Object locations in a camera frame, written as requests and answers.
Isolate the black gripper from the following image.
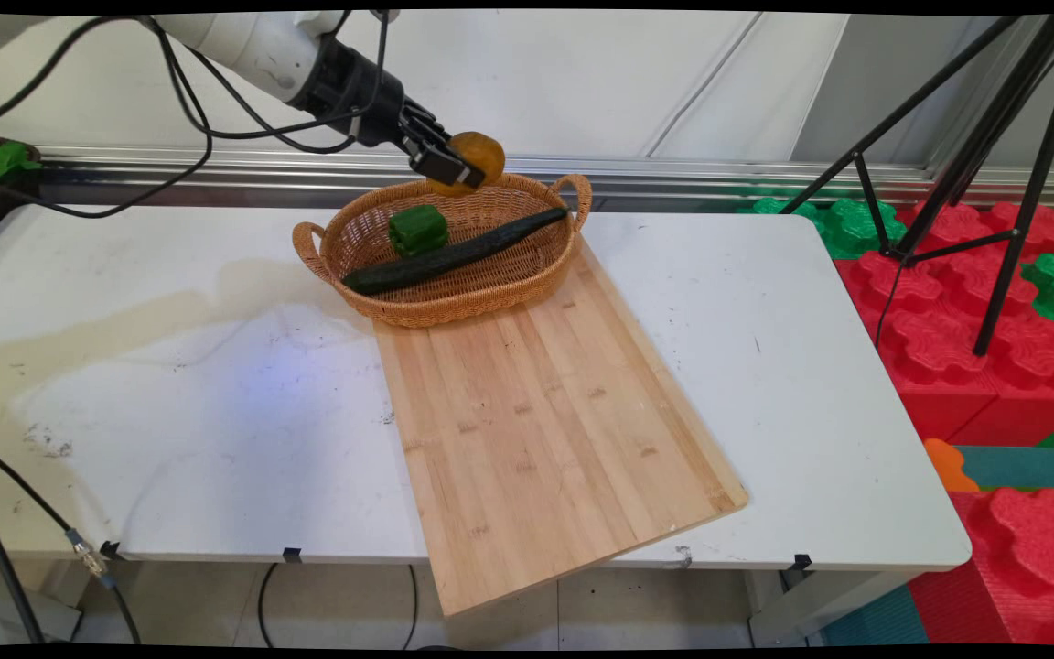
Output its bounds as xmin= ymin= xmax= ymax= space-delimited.
xmin=293 ymin=36 xmax=488 ymax=190

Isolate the yellow-brown toy potato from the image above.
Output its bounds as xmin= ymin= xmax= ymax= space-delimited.
xmin=426 ymin=131 xmax=507 ymax=199

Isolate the green toy bell pepper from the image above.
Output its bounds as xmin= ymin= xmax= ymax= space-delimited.
xmin=388 ymin=204 xmax=450 ymax=256

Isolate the dark green toy cucumber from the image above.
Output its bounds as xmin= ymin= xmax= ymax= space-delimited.
xmin=341 ymin=207 xmax=571 ymax=297

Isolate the bamboo cutting board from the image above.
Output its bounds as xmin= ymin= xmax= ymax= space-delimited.
xmin=371 ymin=233 xmax=749 ymax=617

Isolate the green toy vegetable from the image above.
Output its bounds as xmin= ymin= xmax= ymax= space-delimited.
xmin=0 ymin=141 xmax=41 ymax=181

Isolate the dark wicker toy bin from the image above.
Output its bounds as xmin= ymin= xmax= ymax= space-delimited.
xmin=0 ymin=128 xmax=45 ymax=250

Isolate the large red foam block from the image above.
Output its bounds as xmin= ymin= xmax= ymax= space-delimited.
xmin=834 ymin=200 xmax=1054 ymax=447

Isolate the orange foam piece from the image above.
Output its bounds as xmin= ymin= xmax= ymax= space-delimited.
xmin=923 ymin=438 xmax=982 ymax=494

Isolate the teal foam mat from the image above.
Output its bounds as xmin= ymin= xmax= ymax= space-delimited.
xmin=952 ymin=445 xmax=1054 ymax=492

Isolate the woven wicker basket with handles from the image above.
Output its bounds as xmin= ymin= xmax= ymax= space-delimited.
xmin=292 ymin=171 xmax=594 ymax=330

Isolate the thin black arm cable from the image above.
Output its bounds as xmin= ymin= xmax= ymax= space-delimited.
xmin=0 ymin=14 xmax=215 ymax=221

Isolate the aluminium wall rail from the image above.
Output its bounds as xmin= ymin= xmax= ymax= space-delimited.
xmin=38 ymin=145 xmax=1054 ymax=209

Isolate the black cable under table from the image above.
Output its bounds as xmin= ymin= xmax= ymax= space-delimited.
xmin=256 ymin=562 xmax=421 ymax=651

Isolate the cable with metal connector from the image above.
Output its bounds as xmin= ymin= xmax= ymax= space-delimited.
xmin=0 ymin=437 xmax=142 ymax=647

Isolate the black camera tripod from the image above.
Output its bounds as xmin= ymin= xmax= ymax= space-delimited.
xmin=779 ymin=14 xmax=1054 ymax=358

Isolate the thick black floor cable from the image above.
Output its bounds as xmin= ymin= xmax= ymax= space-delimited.
xmin=0 ymin=480 xmax=46 ymax=647

